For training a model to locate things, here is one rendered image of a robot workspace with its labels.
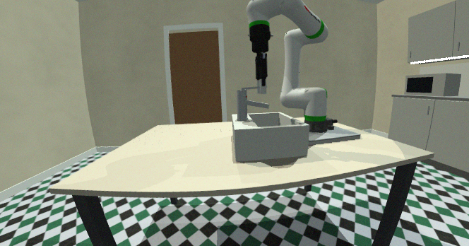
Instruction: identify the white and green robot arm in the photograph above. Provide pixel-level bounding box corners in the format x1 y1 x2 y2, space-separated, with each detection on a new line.
247 0 338 132

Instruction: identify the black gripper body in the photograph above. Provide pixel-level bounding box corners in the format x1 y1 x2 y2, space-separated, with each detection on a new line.
251 38 268 62

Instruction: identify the grey mixer tap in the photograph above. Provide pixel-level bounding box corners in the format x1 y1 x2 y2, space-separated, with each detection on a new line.
237 86 269 121

